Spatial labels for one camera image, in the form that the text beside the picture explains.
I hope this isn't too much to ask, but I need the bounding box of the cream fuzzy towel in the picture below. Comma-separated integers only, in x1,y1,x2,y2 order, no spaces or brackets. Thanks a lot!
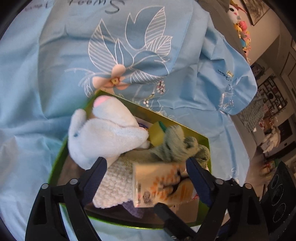
92,159,133,209

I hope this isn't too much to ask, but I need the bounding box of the cream tree tissue pack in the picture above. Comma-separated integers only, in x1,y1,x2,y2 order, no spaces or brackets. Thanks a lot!
132,163,198,208

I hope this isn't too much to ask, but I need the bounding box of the purple knitted cloth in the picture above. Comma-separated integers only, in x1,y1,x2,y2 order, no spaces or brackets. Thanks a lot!
122,201,144,219

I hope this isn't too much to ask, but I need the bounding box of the grey green fuzzy cloth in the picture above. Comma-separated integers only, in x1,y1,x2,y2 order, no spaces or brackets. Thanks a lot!
120,124,211,167

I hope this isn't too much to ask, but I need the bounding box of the light blue plush toy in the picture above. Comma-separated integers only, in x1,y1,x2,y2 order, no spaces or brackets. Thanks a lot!
68,95,149,170

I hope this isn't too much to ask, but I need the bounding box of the green yellow sponge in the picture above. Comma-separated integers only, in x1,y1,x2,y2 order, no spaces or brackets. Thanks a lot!
148,121,167,147

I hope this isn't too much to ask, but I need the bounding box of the white stuffed animal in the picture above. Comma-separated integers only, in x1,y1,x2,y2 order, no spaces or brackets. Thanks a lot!
261,126,280,154

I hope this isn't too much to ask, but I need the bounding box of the green cardboard box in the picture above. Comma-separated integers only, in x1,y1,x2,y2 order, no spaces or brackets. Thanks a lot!
47,89,212,230

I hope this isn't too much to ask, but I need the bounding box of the dark display shelf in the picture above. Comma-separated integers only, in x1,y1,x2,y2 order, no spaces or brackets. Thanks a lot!
258,74,287,113

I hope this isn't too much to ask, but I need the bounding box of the light blue floral bedsheet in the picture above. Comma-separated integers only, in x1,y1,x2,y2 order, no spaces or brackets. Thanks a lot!
1,1,257,240

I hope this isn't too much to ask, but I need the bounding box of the colourful plush toy pile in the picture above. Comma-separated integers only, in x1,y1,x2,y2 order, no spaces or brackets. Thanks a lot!
234,21,251,64

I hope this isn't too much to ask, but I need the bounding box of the white plush doll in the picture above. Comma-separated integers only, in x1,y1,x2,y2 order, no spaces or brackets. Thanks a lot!
227,1,246,24

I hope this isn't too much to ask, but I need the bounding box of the grey sofa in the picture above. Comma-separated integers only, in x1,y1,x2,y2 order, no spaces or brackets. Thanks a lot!
197,0,245,57

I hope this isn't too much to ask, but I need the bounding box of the framed wall picture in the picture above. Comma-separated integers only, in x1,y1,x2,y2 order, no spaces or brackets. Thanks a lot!
241,0,270,26

